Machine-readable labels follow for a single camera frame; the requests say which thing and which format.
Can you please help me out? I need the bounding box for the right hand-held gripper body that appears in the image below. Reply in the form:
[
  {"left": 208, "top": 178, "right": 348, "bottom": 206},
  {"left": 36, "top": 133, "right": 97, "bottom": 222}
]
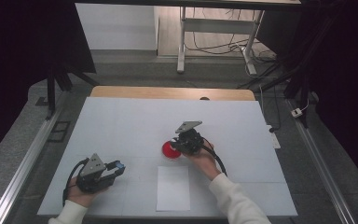
[{"left": 171, "top": 120, "right": 205, "bottom": 156}]

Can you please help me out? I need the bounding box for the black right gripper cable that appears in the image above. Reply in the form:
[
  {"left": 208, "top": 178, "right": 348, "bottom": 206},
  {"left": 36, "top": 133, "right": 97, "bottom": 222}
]
[{"left": 199, "top": 136, "right": 228, "bottom": 178}]

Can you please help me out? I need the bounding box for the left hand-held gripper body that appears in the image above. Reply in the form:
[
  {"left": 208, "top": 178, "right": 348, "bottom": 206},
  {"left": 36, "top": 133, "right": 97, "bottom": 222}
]
[{"left": 76, "top": 152, "right": 119, "bottom": 194}]

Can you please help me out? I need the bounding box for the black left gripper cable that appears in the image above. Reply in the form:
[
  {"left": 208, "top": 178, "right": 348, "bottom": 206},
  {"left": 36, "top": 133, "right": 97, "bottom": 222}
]
[{"left": 62, "top": 157, "right": 91, "bottom": 207}]

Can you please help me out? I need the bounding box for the black metal stand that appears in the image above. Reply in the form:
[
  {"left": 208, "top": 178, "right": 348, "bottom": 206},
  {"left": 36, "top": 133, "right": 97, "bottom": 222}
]
[
  {"left": 237, "top": 12, "right": 340, "bottom": 129},
  {"left": 44, "top": 60, "right": 101, "bottom": 121}
]

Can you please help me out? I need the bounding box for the round red ink pad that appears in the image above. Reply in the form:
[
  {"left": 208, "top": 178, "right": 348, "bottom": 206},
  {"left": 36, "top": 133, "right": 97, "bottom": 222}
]
[{"left": 161, "top": 140, "right": 183, "bottom": 161}]

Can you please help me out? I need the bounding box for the dark curtain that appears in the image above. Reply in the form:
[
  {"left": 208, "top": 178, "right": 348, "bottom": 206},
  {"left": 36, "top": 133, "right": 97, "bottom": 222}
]
[
  {"left": 0, "top": 0, "right": 97, "bottom": 167},
  {"left": 255, "top": 0, "right": 358, "bottom": 194}
]

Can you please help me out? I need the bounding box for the white table cover board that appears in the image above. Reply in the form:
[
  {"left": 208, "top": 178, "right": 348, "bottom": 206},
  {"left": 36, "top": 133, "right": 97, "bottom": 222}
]
[{"left": 36, "top": 96, "right": 299, "bottom": 218}]

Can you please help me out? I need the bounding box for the white paper sheet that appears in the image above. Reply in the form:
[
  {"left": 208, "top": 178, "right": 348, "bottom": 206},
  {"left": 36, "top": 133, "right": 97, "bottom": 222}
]
[{"left": 156, "top": 165, "right": 192, "bottom": 212}]

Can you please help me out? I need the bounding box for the aluminium floor rail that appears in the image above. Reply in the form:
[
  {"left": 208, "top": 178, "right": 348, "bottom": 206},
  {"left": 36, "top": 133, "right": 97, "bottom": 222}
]
[
  {"left": 0, "top": 106, "right": 64, "bottom": 224},
  {"left": 286, "top": 99, "right": 357, "bottom": 224}
]

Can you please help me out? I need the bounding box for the tangle of floor cables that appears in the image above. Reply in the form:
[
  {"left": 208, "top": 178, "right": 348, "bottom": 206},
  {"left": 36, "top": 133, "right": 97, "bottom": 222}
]
[{"left": 185, "top": 7, "right": 278, "bottom": 64}]

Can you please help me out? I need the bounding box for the white metal desk frame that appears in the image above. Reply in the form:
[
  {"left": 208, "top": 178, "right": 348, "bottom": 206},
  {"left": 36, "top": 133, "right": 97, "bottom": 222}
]
[{"left": 176, "top": 6, "right": 266, "bottom": 76}]

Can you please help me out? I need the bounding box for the person's right hand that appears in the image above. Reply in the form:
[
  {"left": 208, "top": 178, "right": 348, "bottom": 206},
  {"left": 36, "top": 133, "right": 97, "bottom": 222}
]
[{"left": 184, "top": 143, "right": 224, "bottom": 182}]

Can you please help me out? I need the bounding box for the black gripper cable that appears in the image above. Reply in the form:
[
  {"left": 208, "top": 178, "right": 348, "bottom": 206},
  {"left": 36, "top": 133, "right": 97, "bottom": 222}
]
[
  {"left": 62, "top": 157, "right": 91, "bottom": 207},
  {"left": 199, "top": 136, "right": 228, "bottom": 178}
]

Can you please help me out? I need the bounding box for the white plug with cable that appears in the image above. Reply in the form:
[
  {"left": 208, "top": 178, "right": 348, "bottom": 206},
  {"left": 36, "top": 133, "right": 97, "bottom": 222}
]
[{"left": 290, "top": 98, "right": 310, "bottom": 119}]

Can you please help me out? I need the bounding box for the person's left hand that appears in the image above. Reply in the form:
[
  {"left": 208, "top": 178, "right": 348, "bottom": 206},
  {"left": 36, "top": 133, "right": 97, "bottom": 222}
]
[{"left": 66, "top": 182, "right": 110, "bottom": 209}]

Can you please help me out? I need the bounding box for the wooden table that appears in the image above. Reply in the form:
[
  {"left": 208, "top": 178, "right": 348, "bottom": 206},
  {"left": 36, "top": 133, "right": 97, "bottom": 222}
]
[{"left": 89, "top": 85, "right": 256, "bottom": 102}]

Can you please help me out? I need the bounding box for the black cable beside table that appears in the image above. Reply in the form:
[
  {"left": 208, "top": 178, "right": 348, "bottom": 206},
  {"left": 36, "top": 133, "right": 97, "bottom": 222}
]
[{"left": 258, "top": 84, "right": 282, "bottom": 133}]

